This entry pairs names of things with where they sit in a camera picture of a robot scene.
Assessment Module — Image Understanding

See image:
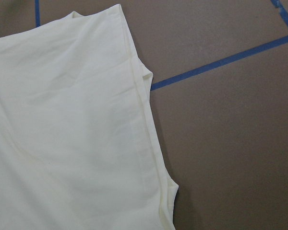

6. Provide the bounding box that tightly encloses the cream long-sleeve cat shirt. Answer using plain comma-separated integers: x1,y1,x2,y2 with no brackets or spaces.
0,4,178,230

